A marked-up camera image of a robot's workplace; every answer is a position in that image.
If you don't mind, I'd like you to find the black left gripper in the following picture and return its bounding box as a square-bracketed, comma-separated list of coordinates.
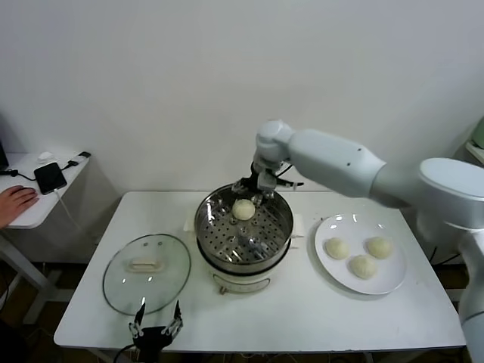
[129, 296, 185, 363]

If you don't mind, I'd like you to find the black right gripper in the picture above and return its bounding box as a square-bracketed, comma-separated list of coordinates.
[231, 161, 276, 205]

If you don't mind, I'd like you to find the white steamed baozi bun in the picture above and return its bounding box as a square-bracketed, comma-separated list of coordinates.
[365, 236, 393, 260]
[324, 237, 351, 261]
[231, 199, 256, 221]
[347, 254, 378, 281]

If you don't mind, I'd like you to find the round glass pot lid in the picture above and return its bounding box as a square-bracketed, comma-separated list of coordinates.
[102, 233, 192, 317]

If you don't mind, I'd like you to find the perforated steel steamer pot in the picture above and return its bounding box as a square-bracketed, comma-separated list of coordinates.
[184, 182, 306, 271]

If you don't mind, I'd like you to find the person's bare hand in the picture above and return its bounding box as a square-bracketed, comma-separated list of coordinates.
[0, 185, 41, 230]

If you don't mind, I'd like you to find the cream electric cooker base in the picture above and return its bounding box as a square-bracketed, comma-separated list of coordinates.
[196, 237, 293, 296]

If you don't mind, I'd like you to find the round white plate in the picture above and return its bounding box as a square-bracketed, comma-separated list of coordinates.
[313, 213, 408, 296]

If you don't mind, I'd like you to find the white side table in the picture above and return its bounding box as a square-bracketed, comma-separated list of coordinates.
[0, 152, 92, 326]

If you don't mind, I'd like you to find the black smartphone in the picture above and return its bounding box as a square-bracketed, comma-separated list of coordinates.
[33, 162, 68, 196]

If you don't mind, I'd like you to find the white shelf board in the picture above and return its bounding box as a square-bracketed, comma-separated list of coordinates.
[464, 140, 484, 167]

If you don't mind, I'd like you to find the dark laptop screen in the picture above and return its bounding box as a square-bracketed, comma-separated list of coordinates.
[0, 113, 11, 172]

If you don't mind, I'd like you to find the pale green appliance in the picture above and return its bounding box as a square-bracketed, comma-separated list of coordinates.
[473, 116, 484, 150]

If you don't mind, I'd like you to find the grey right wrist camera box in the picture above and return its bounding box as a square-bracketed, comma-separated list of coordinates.
[258, 169, 283, 190]

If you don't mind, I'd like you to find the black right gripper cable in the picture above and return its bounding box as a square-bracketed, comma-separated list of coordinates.
[278, 162, 306, 189]

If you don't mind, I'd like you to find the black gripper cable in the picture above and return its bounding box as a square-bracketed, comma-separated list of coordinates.
[113, 342, 139, 363]
[278, 162, 306, 189]

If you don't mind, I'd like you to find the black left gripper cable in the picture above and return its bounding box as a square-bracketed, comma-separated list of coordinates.
[113, 342, 139, 363]

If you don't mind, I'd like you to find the white charging cable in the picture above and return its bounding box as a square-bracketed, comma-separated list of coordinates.
[52, 188, 100, 245]

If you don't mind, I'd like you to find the black cable with adapter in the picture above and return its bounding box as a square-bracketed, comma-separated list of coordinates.
[0, 151, 92, 183]

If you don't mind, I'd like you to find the black power cable with plug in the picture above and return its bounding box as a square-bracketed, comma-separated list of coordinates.
[430, 245, 462, 268]

